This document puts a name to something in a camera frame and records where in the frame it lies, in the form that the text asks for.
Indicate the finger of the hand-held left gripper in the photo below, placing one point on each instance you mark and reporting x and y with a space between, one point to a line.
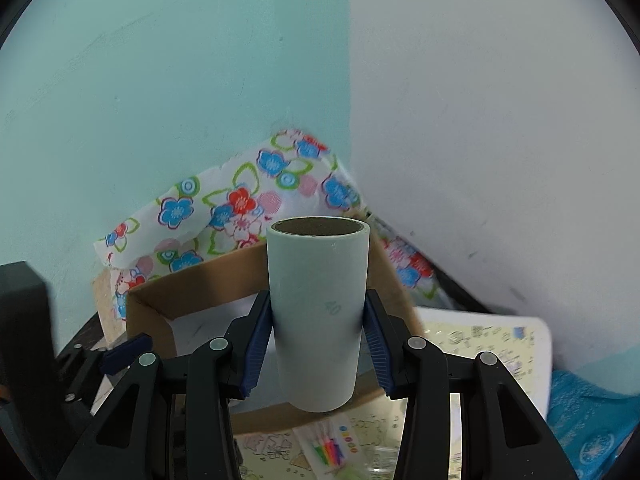
125 352

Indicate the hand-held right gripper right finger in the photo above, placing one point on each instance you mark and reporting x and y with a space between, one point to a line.
380 350

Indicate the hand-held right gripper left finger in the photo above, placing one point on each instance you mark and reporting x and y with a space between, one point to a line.
256 350

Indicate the pale green paper roll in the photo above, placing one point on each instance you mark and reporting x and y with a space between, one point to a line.
317 320

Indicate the brown cardboard box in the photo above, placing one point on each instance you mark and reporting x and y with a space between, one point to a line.
200 285

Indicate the pack of coloured markers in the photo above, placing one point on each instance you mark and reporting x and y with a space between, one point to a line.
327 447

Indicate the floral printed cloth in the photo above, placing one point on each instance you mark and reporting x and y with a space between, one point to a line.
225 200

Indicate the blue dotted cloth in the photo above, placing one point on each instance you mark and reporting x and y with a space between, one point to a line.
590 425

